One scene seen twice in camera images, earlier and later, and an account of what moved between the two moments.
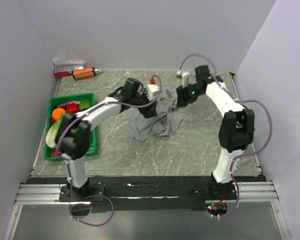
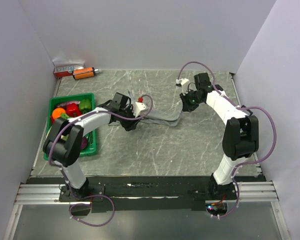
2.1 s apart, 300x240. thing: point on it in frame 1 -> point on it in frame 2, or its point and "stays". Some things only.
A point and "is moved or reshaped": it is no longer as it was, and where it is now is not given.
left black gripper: x=149 y=111 -> x=130 y=125
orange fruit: x=56 y=113 stays
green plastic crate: x=53 y=103 stays
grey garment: x=165 y=123 is moved or reshaped
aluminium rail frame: x=251 y=192 stays
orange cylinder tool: x=78 y=73 stays
